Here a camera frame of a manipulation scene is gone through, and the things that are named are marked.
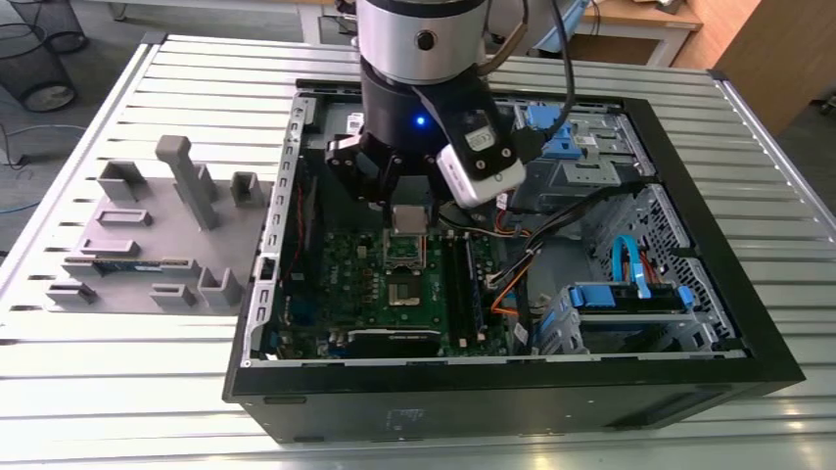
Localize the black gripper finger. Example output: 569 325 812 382
389 152 452 231
324 134 397 231

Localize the CPU with silver top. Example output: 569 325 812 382
389 204 430 237

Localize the metal socket cover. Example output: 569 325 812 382
382 229 429 273

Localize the CPU socket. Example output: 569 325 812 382
382 277 426 310

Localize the grey power supply unit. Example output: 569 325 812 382
302 101 437 231

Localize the blue disk carrier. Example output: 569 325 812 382
525 105 584 162

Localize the grey metal drive cage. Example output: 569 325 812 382
505 104 658 216

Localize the green motherboard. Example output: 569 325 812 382
264 227 521 361

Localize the black RAM slot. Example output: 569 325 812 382
457 234 477 344
450 235 469 346
444 235 462 347

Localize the grey parts rack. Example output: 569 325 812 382
41 134 276 318

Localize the black graphics card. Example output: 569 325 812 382
345 326 445 359

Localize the hard disk in blue carrier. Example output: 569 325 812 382
566 282 694 315

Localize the wooden desk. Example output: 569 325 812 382
573 0 706 70

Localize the RAM stick blue label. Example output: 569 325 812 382
90 258 164 275

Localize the grey metal disk bay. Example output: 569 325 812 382
538 281 749 357

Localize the black PC case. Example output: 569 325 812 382
220 76 808 446

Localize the black mesh waste basket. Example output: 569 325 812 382
0 22 78 114
34 0 90 55

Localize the wooden cabinet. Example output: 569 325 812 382
710 0 836 138

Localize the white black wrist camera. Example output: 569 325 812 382
434 111 529 211

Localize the black wire bundle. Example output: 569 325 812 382
485 179 658 290

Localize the black camera cable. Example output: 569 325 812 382
518 0 578 161

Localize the orange data wire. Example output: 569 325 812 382
486 261 532 325

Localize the blue data wire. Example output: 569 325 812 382
610 234 654 301

